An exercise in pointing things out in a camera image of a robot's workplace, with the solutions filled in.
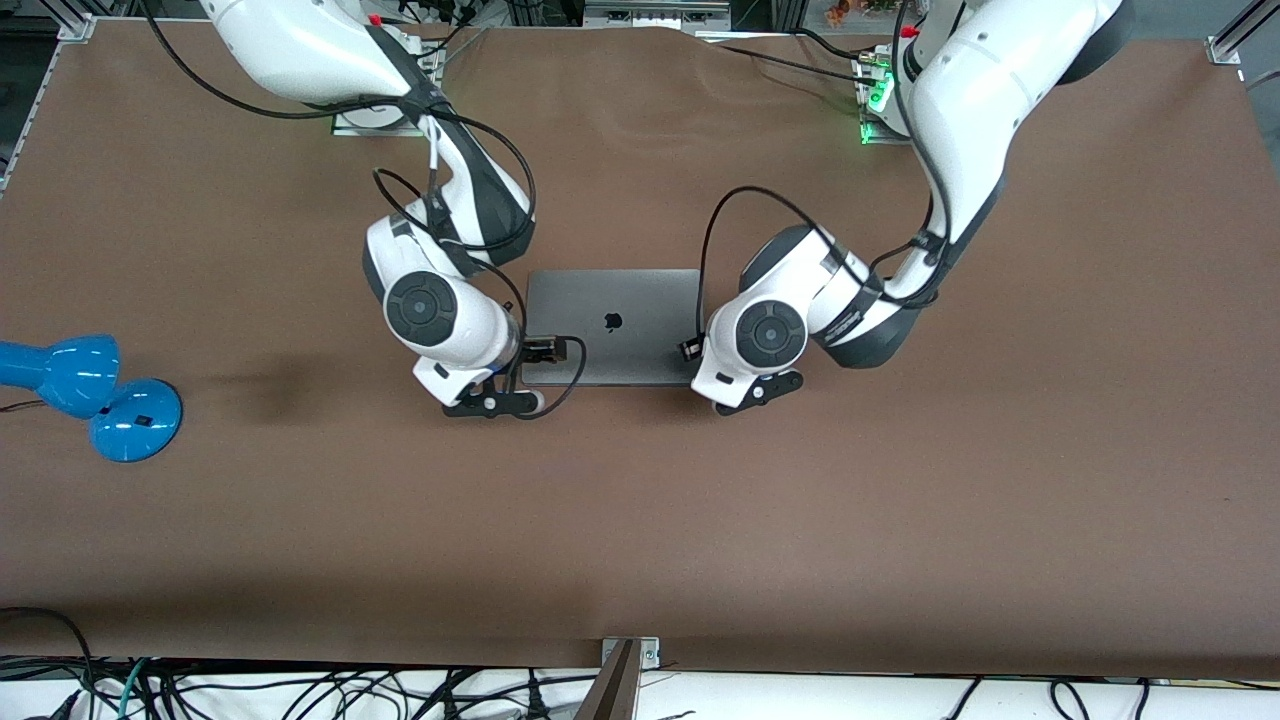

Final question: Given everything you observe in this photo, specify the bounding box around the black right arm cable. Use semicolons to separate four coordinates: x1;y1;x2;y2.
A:
140;0;589;421

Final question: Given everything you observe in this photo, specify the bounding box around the large table cover mat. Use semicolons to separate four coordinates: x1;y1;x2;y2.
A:
0;18;1280;681

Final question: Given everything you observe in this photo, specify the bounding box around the teal cable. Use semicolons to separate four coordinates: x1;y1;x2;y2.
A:
115;658;153;720

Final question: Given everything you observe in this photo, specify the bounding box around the grey laptop with black keyboard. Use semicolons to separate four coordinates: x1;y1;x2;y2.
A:
522;268;706;389

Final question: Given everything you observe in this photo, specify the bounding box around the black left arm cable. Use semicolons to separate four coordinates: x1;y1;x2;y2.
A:
695;0;951;346

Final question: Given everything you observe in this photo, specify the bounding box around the short black cable end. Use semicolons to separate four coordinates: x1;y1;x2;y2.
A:
1048;678;1093;720
943;678;987;720

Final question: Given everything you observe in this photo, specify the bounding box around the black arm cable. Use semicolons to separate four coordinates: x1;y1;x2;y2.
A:
140;0;589;421
695;0;951;346

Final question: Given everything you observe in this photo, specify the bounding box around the blue desk lamp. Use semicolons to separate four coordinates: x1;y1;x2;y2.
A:
0;334;184;464

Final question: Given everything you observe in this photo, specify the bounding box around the grey metal profile bar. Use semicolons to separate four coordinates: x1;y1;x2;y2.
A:
575;640;641;720

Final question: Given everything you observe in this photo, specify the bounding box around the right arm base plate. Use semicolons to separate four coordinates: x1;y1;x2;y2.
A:
332;22;447;136

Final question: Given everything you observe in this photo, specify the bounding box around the thick black looped cable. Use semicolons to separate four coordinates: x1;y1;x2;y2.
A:
0;607;97;720

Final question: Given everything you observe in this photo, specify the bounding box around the black base power cable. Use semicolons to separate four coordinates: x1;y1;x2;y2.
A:
715;28;871;86

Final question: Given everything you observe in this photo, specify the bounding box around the aluminium frame corner post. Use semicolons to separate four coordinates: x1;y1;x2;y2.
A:
1205;0;1280;66
40;0;136;41

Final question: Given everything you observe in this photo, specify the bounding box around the silver metal corner bracket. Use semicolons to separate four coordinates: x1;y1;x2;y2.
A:
601;637;661;669

